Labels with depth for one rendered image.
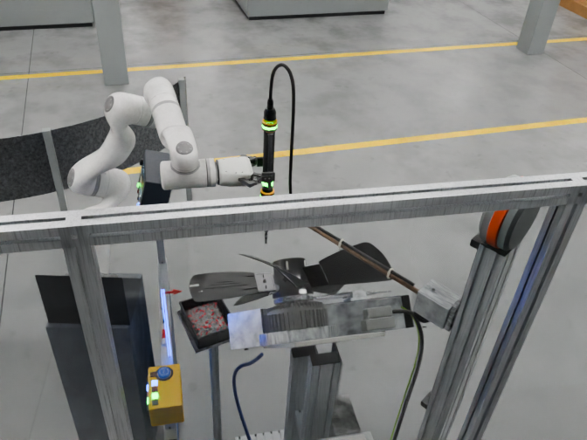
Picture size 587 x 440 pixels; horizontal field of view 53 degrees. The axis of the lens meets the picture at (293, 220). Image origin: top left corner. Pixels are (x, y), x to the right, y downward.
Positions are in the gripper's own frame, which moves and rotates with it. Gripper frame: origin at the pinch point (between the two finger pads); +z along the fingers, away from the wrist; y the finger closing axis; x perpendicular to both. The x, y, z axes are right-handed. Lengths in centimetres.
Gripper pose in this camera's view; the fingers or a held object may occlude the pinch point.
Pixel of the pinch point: (268, 168)
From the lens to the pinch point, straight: 176.1
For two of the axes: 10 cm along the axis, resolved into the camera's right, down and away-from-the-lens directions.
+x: 0.6, -7.9, -6.1
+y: 2.1, 6.1, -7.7
